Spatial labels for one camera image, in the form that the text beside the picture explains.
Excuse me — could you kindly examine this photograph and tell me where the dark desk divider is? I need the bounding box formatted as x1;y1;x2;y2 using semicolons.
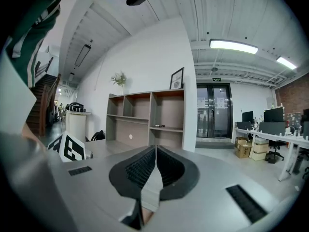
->
259;122;286;135

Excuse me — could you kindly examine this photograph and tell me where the black framed glass door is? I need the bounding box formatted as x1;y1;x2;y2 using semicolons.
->
196;83;234;139

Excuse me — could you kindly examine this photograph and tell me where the large black monitor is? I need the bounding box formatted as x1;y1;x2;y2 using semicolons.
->
263;108;285;124

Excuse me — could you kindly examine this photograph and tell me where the plant in white vase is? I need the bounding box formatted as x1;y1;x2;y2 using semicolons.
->
111;71;127;96

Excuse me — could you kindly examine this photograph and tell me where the white office desk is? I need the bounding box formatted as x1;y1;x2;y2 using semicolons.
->
233;126;309;181

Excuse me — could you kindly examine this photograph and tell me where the wooden staircase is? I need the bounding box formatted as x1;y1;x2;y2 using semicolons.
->
26;73;61;138

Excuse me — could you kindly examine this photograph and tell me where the black office chair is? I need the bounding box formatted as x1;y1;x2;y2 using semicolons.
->
265;140;285;164

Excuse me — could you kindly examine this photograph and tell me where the brown cardboard box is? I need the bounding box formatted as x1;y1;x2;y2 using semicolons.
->
234;137;253;159

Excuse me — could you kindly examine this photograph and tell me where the unlit black ceiling lamp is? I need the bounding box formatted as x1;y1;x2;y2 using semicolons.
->
74;44;92;68

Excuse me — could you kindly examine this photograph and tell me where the green striped jacket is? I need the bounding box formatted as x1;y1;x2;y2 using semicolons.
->
4;0;72;89

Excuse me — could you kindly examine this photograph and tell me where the short ceiling light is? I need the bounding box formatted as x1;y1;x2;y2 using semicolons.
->
275;56;297;71

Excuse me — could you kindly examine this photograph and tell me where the small black monitor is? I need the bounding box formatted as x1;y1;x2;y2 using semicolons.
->
241;110;255;124

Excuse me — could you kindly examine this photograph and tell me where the grey wooden shelf unit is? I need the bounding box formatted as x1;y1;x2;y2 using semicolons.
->
106;88;185;150

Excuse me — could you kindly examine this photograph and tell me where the black backpack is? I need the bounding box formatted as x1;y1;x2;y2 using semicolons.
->
90;130;106;142

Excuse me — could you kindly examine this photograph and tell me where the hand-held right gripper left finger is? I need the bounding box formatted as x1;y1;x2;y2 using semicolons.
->
108;145;156;231

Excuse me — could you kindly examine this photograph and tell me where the white round counter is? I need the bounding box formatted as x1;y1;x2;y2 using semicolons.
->
65;110;93;143

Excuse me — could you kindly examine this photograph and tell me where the black picture frame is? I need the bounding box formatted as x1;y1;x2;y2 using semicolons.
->
169;67;185;90

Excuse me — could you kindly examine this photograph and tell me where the grey doormat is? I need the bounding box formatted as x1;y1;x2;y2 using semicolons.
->
195;141;235;150

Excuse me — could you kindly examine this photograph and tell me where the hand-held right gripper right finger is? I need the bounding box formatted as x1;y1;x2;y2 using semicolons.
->
155;145;201;202

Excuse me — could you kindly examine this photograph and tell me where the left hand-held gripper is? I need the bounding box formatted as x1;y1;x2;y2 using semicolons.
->
47;130;94;163

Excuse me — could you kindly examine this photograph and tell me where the long ceiling light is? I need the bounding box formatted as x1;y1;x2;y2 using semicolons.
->
209;38;259;55

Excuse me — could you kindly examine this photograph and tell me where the pale cardboard box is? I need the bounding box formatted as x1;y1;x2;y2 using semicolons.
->
251;139;269;161

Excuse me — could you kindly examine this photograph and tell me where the black bag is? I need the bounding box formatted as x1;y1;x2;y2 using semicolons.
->
65;102;85;113

